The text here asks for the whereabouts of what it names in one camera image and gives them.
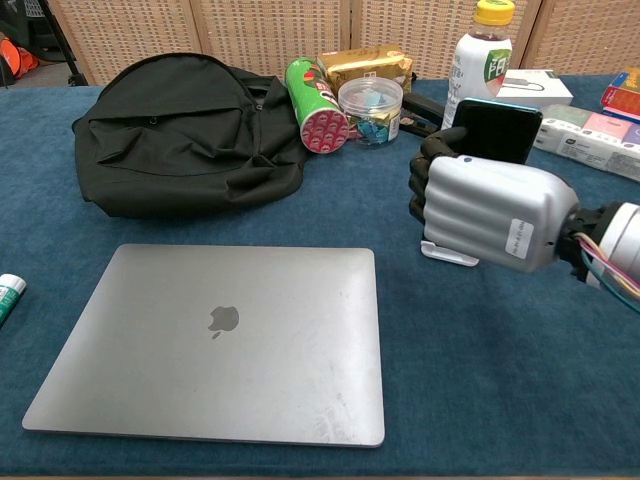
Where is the white phone stand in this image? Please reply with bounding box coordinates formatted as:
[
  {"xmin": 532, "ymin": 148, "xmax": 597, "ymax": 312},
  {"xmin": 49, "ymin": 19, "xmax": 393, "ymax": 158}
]
[{"xmin": 419, "ymin": 239, "xmax": 481, "ymax": 269}]

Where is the clear jar of binder clips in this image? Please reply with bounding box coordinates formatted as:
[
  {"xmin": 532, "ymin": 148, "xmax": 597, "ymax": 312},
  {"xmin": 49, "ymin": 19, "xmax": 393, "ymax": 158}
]
[{"xmin": 337, "ymin": 76, "xmax": 404, "ymax": 147}]

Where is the blue felt table cloth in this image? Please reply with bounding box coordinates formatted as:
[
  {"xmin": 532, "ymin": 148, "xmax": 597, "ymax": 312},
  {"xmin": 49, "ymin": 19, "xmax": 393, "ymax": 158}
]
[{"xmin": 0, "ymin": 74, "xmax": 640, "ymax": 480}]

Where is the woven wooden folding screen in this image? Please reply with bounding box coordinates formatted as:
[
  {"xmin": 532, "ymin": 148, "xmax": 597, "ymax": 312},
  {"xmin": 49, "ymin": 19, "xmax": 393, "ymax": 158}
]
[{"xmin": 47, "ymin": 0, "xmax": 640, "ymax": 86}]

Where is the pastel tissue multipack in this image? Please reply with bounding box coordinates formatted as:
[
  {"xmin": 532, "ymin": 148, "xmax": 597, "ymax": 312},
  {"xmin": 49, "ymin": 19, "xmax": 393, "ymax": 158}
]
[{"xmin": 530, "ymin": 103, "xmax": 640, "ymax": 182}]

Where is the white green glue stick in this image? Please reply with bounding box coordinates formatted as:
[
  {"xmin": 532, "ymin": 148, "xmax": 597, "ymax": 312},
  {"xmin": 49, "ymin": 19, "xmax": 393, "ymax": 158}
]
[{"xmin": 0, "ymin": 273, "xmax": 27, "ymax": 330}]

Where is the white adapter box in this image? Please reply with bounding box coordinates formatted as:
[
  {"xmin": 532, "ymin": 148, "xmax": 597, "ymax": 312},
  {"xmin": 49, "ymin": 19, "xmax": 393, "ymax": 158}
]
[{"xmin": 492, "ymin": 68, "xmax": 574, "ymax": 109}]

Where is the black backpack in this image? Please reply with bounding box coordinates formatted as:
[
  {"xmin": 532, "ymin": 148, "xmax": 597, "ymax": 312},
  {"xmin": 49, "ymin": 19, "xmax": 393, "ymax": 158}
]
[{"xmin": 72, "ymin": 51, "xmax": 311, "ymax": 219}]

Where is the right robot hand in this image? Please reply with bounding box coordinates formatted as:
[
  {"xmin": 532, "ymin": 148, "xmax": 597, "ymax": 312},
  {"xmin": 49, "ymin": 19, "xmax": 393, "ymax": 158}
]
[{"xmin": 408, "ymin": 124, "xmax": 581, "ymax": 274}]

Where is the white drink bottle yellow cap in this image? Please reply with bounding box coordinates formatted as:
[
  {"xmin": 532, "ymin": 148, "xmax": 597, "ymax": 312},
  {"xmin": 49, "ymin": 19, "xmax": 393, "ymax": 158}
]
[{"xmin": 439, "ymin": 0, "xmax": 516, "ymax": 132}]

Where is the colourful box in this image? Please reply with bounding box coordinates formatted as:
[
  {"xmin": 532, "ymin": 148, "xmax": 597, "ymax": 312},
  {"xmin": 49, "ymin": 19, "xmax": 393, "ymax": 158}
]
[{"xmin": 599, "ymin": 67, "xmax": 640, "ymax": 126}]

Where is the gold wrapped package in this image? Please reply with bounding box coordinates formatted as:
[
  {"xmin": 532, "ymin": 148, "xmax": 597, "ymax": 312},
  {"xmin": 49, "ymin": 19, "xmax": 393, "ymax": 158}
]
[{"xmin": 316, "ymin": 44, "xmax": 415, "ymax": 94}]

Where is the grey closed laptop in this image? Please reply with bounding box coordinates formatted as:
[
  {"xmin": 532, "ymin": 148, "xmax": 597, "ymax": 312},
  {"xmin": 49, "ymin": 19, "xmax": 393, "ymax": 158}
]
[{"xmin": 21, "ymin": 243, "xmax": 387, "ymax": 448}]

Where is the black tripod stand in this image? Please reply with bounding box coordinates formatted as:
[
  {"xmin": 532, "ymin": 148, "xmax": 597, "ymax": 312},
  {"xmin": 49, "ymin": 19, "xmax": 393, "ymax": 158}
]
[{"xmin": 29, "ymin": 0, "xmax": 89, "ymax": 87}]

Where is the black smartphone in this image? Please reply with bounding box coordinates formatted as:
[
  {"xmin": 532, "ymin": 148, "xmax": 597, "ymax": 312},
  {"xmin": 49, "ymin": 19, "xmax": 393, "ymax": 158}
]
[{"xmin": 451, "ymin": 98, "xmax": 544, "ymax": 166}]

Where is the green chips can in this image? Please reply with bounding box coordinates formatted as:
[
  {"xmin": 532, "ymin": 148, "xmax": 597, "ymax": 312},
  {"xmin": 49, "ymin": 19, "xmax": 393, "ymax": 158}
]
[{"xmin": 284, "ymin": 56, "xmax": 350, "ymax": 155}]

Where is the black stapler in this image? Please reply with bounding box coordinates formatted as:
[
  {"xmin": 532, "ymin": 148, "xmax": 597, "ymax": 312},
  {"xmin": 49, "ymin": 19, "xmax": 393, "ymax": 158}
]
[{"xmin": 399, "ymin": 92, "xmax": 446, "ymax": 139}]

